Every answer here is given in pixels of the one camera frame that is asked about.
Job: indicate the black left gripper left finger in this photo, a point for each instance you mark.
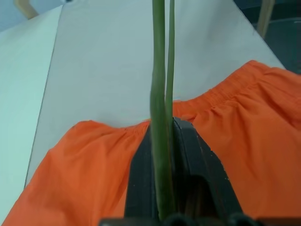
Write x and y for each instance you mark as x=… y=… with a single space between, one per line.
x=141 y=179

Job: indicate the orange shorts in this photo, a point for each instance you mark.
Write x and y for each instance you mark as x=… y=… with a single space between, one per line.
x=247 y=131

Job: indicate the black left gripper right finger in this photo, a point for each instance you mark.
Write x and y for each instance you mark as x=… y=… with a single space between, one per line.
x=200 y=169

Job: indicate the light wooden chair leg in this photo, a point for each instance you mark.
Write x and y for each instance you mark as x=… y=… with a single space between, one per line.
x=265 y=16
x=25 y=8

